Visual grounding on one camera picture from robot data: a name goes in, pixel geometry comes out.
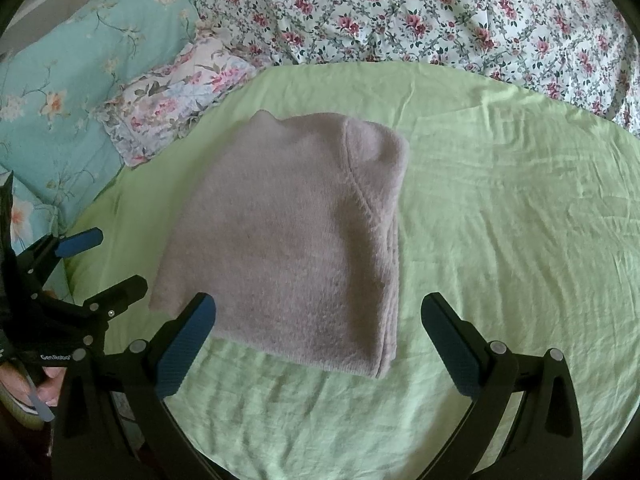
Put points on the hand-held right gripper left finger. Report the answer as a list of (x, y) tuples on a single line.
[(184, 347)]

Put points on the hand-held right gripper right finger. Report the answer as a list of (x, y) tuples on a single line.
[(452, 347)]

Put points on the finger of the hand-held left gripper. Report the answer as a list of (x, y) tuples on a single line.
[(116, 296), (80, 243)]

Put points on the beige knit sweater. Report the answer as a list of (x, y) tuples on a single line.
[(285, 245)]

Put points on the person's left hand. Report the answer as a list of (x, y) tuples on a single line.
[(50, 385)]

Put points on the light green bed sheet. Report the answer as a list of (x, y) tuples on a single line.
[(500, 260)]

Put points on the turquoise floral pillow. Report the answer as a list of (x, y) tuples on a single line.
[(75, 80)]

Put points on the pastel floral pillow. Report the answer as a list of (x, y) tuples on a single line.
[(165, 95)]

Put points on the white red floral quilt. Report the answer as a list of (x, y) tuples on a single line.
[(425, 15)]

